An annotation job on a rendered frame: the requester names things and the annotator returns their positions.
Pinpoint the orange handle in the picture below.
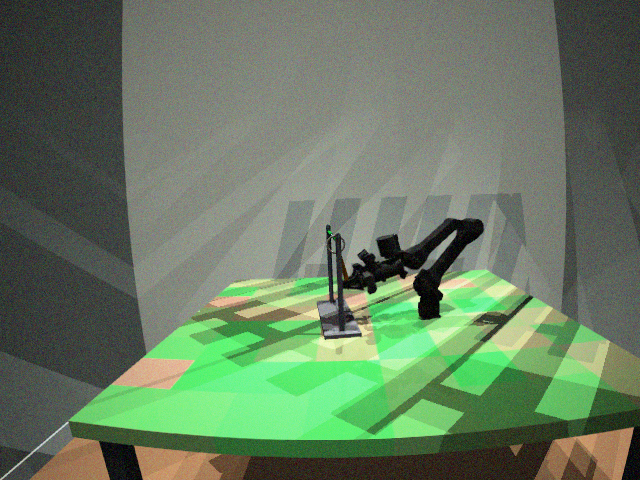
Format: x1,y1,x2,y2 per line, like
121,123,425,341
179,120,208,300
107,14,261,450
326,235,349,281

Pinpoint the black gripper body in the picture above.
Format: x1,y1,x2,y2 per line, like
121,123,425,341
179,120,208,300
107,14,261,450
352,262,388,294

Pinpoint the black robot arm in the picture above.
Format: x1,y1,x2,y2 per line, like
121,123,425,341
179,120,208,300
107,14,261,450
357,218,484,319

